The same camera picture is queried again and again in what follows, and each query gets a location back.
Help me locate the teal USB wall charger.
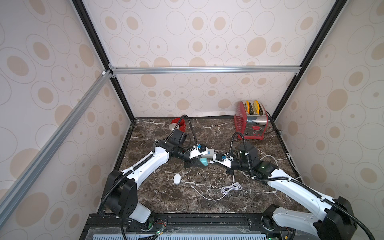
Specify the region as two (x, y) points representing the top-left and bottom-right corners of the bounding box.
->
(200, 158), (209, 166)

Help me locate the white USB charging cable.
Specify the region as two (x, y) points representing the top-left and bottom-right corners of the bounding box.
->
(190, 160), (243, 202)

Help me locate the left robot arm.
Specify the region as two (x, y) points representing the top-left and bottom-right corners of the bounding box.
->
(98, 115), (207, 229)

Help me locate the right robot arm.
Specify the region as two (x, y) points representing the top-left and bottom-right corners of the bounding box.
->
(213, 132), (375, 240)

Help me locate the white power strip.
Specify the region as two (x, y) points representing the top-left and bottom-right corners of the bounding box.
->
(203, 149), (216, 159)

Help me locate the white earbud charging case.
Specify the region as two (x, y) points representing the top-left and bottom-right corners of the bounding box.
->
(173, 174), (181, 185)

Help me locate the red metal cup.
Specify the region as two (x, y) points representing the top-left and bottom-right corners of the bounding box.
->
(169, 118), (186, 132)

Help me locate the red chrome toaster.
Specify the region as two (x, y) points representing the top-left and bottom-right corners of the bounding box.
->
(234, 101), (269, 140)

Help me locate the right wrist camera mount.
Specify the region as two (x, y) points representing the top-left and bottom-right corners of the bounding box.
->
(213, 153), (231, 168)

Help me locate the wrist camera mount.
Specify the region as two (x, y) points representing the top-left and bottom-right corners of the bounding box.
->
(189, 144), (208, 159)
(213, 153), (231, 168)

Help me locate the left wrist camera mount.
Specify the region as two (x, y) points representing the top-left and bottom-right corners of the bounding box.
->
(189, 144), (208, 159)

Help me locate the white power strip cable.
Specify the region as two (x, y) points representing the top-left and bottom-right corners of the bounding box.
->
(259, 154), (280, 167)

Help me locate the horizontal aluminium frame bar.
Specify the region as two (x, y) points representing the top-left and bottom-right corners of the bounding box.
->
(112, 65), (302, 75)

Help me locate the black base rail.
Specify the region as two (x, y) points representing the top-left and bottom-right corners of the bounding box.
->
(80, 213), (294, 240)

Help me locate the diagonal aluminium frame bar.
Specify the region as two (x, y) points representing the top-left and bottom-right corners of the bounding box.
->
(1, 70), (112, 227)

